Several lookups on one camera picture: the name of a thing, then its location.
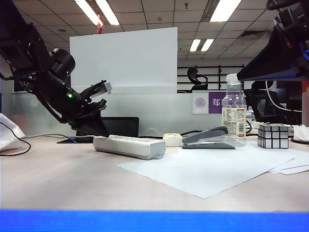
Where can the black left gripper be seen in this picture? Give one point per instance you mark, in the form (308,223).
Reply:
(62,101)

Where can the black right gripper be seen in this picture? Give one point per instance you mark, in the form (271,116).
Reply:
(295,21)

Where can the white power strip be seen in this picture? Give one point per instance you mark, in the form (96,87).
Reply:
(125,145)

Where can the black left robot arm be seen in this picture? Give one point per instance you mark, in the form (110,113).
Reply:
(21,41)

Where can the black monitor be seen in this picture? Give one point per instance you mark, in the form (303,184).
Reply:
(293,96)

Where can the red box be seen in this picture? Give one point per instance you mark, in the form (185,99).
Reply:
(306,86)

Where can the black mesh office chair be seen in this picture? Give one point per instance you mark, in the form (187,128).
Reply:
(263,106)

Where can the black shelf rack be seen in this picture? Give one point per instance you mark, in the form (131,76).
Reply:
(219,77)

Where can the translucent white container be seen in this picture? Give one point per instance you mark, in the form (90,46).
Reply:
(305,108)

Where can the frosted glass partition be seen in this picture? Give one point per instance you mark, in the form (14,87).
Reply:
(157,108)

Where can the white board panel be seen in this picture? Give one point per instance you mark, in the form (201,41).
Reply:
(132,53)

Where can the clear plastic bottle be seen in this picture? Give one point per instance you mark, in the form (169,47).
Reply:
(233,120)

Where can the ceiling light fixture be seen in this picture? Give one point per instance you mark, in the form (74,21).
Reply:
(225,10)
(106,12)
(195,45)

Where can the silver mirror cube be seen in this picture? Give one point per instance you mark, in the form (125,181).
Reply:
(273,137)

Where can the crumpled white tissue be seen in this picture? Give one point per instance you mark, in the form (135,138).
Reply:
(301,133)

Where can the red hanging ornament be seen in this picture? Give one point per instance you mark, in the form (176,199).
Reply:
(99,26)

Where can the purple and white nameplate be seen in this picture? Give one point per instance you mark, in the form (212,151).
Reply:
(200,102)

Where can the beige tape roll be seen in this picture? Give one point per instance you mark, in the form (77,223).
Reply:
(172,140)

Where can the gray stapler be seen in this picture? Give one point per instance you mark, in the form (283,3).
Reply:
(205,139)

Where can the white paper stack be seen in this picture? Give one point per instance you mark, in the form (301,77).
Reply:
(298,166)

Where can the large white paper sheet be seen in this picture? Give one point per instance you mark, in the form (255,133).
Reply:
(205,174)

